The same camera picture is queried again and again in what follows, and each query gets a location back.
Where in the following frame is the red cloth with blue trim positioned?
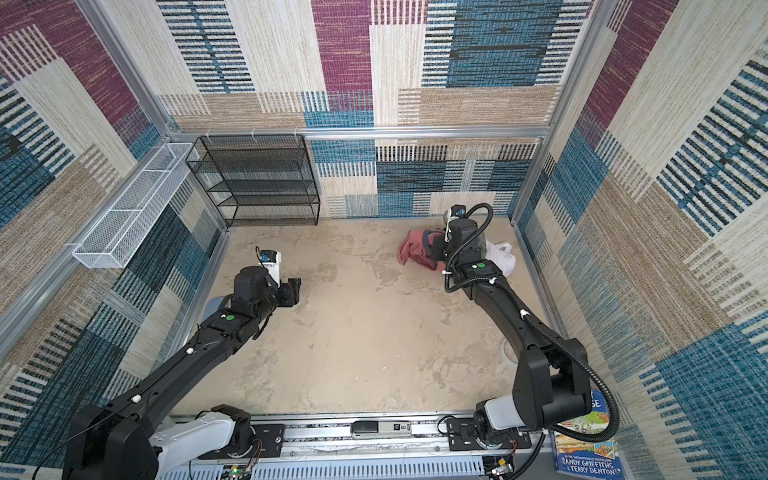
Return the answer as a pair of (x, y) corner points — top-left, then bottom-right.
(396, 230), (445, 271)

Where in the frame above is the aluminium front rail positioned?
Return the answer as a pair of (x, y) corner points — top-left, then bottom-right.
(157, 411), (558, 479)

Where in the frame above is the white wire mesh basket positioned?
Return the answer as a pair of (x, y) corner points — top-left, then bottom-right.
(72, 143), (192, 269)

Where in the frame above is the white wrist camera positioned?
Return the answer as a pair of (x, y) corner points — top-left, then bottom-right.
(255, 247), (282, 285)
(444, 204), (467, 243)

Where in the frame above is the black device on rail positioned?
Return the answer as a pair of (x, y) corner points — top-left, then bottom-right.
(350, 420), (412, 439)

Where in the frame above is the blue oval pad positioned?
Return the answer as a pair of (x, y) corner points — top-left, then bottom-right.
(200, 296), (225, 323)

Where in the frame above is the right circuit board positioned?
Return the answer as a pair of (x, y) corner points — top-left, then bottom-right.
(482, 456), (516, 480)

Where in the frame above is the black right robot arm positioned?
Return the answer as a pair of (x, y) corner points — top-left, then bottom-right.
(431, 211), (620, 448)

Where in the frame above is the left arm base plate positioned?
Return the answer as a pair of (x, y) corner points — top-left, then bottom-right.
(198, 424), (285, 460)

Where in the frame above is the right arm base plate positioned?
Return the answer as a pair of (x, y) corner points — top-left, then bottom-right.
(438, 416), (533, 451)

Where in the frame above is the circuit board with green led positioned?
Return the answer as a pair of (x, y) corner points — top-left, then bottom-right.
(220, 465), (253, 480)

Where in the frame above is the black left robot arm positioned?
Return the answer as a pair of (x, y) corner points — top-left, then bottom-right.
(62, 266), (301, 479)

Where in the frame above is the black wire mesh shelf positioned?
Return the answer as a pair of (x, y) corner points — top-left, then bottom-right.
(185, 134), (321, 228)

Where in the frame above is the white cloth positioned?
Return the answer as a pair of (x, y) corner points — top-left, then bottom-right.
(486, 240), (516, 277)

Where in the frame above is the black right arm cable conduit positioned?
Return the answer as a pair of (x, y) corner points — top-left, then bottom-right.
(442, 202), (621, 444)

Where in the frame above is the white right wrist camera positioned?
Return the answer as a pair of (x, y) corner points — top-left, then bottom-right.
(444, 204), (467, 243)

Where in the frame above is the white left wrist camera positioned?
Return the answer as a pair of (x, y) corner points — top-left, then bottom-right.
(255, 247), (282, 285)

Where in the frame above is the treehouse paperback book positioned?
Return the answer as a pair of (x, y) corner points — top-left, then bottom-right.
(551, 390), (626, 480)

